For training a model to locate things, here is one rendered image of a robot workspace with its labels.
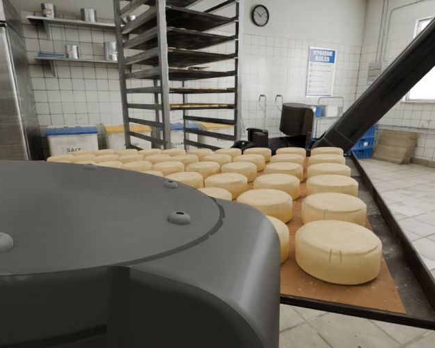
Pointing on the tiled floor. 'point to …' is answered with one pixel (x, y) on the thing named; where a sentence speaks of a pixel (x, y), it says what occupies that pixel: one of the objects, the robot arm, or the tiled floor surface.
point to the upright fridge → (9, 89)
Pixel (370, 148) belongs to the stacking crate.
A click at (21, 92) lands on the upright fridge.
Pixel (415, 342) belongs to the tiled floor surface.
